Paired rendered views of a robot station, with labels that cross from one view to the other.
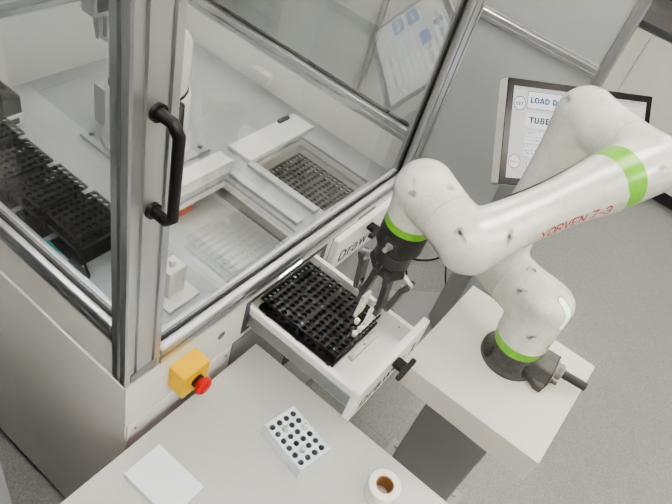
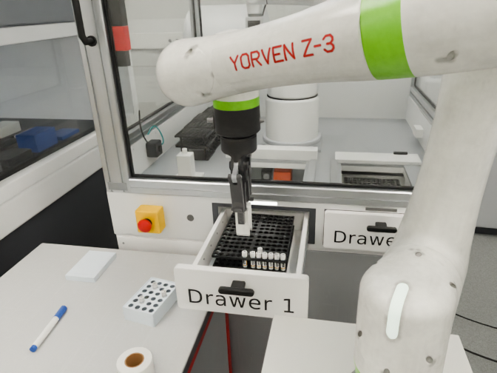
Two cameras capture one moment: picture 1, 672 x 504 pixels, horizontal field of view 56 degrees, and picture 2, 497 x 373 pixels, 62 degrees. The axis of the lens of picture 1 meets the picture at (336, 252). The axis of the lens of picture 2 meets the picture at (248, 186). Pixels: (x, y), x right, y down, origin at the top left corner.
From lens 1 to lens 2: 1.30 m
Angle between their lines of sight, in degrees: 65
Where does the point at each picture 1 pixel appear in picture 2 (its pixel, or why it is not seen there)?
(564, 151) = not seen: hidden behind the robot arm
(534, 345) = (362, 353)
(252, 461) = (127, 293)
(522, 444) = not seen: outside the picture
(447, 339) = (342, 337)
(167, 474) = (95, 263)
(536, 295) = (377, 267)
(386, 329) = not seen: hidden behind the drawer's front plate
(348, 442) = (177, 334)
